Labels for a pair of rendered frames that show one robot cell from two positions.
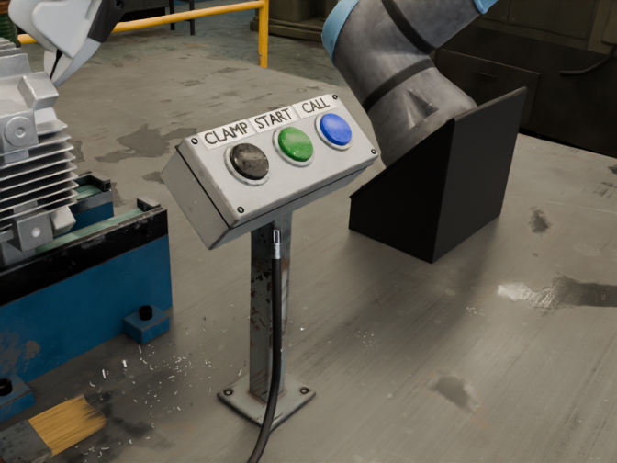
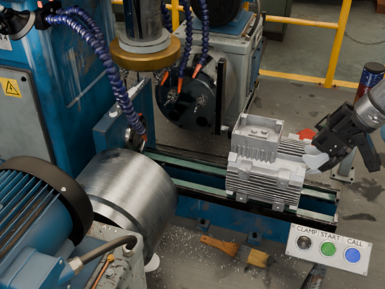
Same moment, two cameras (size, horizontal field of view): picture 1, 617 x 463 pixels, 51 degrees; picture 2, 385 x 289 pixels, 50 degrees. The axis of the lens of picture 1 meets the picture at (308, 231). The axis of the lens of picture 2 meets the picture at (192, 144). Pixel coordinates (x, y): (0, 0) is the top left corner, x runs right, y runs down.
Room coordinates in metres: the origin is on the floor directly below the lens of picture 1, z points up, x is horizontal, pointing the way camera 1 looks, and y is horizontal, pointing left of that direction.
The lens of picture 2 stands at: (0.01, -0.41, 1.79)
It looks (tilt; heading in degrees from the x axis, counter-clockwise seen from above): 39 degrees down; 71
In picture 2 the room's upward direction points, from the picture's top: straight up
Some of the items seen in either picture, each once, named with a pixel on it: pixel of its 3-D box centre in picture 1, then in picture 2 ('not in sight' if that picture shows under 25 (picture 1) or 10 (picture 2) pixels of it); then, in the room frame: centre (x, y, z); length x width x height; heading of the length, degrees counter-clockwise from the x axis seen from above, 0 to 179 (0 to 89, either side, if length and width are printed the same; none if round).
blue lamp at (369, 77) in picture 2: not in sight; (372, 75); (0.87, 0.43, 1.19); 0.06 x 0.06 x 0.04
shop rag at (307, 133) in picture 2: not in sight; (311, 141); (0.86, 0.62, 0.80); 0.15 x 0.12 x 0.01; 106
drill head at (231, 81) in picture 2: not in sight; (199, 84); (0.46, 0.79, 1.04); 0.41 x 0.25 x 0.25; 52
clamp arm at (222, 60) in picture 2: not in sight; (220, 98); (0.44, 0.56, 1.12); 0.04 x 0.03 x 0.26; 142
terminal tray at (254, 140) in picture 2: not in sight; (257, 137); (0.47, 0.36, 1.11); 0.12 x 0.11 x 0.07; 142
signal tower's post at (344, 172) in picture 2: not in sight; (357, 125); (0.87, 0.43, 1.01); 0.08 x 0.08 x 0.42; 52
